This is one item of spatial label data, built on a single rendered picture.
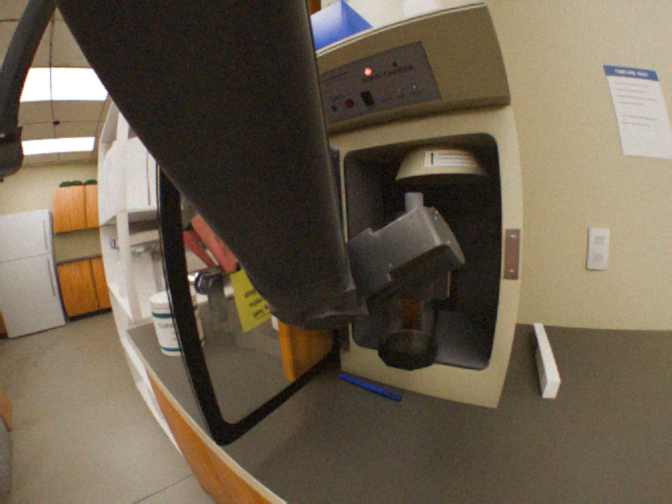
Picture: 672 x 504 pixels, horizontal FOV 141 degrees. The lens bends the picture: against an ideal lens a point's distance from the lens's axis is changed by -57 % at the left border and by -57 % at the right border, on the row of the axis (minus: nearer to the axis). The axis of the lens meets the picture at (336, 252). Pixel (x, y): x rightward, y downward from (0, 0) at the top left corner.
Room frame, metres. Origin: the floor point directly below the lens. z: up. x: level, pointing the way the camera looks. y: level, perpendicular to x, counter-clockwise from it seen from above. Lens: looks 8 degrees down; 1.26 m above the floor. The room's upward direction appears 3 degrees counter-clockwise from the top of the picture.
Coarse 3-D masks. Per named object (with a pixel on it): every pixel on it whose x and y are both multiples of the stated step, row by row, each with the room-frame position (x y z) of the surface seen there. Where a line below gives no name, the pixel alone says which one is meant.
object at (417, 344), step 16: (400, 304) 0.37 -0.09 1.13; (416, 304) 0.36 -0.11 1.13; (432, 304) 0.36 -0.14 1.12; (384, 320) 0.40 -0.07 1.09; (400, 320) 0.37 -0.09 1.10; (416, 320) 0.36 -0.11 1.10; (432, 320) 0.36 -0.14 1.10; (384, 336) 0.39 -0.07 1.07; (400, 336) 0.37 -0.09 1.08; (416, 336) 0.36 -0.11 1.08; (432, 336) 0.37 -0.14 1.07; (416, 352) 0.36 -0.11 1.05
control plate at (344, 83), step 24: (408, 48) 0.30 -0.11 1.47; (336, 72) 0.37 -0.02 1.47; (360, 72) 0.36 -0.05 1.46; (384, 72) 0.34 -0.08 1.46; (408, 72) 0.33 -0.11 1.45; (432, 72) 0.31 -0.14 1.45; (336, 96) 0.41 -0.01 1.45; (360, 96) 0.39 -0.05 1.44; (384, 96) 0.37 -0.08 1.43; (408, 96) 0.36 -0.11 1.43; (432, 96) 0.34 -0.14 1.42; (336, 120) 0.44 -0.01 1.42
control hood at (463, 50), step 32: (480, 0) 0.22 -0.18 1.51; (384, 32) 0.30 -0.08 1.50; (416, 32) 0.28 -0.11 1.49; (448, 32) 0.26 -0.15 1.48; (480, 32) 0.24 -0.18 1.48; (320, 64) 0.37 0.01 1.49; (448, 64) 0.30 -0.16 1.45; (480, 64) 0.28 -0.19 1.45; (448, 96) 0.33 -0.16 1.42; (480, 96) 0.31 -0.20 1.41
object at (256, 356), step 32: (160, 224) 0.22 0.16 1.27; (192, 224) 0.25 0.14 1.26; (192, 256) 0.24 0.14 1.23; (224, 256) 0.28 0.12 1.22; (192, 288) 0.24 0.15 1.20; (224, 288) 0.27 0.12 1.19; (256, 320) 0.31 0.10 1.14; (224, 352) 0.26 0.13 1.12; (256, 352) 0.30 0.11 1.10; (288, 352) 0.35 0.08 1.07; (320, 352) 0.42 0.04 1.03; (192, 384) 0.22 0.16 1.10; (224, 384) 0.25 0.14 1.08; (256, 384) 0.29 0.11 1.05; (288, 384) 0.34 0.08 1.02; (224, 416) 0.24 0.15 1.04
